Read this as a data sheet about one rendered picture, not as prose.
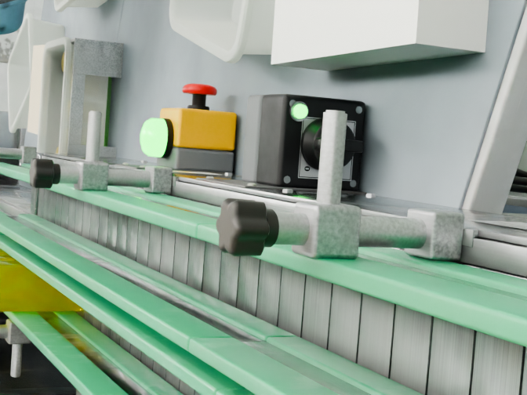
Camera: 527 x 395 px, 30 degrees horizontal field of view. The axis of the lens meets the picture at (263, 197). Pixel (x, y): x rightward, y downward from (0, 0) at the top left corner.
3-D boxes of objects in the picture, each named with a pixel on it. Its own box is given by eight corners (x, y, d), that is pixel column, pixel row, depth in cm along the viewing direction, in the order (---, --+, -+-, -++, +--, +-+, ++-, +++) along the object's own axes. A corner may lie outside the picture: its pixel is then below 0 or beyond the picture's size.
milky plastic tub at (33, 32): (47, 67, 212) (6, 63, 209) (72, 12, 194) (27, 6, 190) (50, 140, 206) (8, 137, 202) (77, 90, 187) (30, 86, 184)
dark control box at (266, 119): (321, 186, 93) (240, 182, 90) (328, 103, 93) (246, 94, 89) (365, 193, 86) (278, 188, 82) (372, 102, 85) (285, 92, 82)
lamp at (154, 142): (159, 157, 114) (134, 155, 113) (161, 118, 114) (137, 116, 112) (172, 158, 110) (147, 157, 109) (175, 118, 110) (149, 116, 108)
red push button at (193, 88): (176, 112, 114) (177, 82, 114) (208, 114, 116) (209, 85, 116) (187, 112, 110) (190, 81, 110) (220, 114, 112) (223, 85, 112)
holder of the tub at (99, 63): (85, 206, 173) (41, 204, 169) (96, 49, 171) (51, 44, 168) (112, 215, 157) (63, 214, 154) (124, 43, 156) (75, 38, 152)
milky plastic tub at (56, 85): (84, 176, 172) (34, 173, 169) (92, 48, 171) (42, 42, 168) (111, 183, 157) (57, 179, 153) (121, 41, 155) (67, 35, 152)
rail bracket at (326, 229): (432, 255, 55) (208, 248, 49) (443, 122, 54) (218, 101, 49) (476, 265, 51) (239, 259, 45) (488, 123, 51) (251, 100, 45)
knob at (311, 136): (344, 172, 85) (364, 174, 82) (298, 168, 83) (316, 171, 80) (348, 120, 85) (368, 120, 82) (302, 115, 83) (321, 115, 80)
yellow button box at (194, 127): (214, 171, 118) (155, 167, 115) (218, 108, 118) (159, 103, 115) (237, 174, 112) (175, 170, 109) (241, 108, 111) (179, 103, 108)
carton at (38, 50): (67, 134, 188) (27, 131, 185) (73, 49, 186) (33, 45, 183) (81, 138, 177) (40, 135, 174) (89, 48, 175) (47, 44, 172)
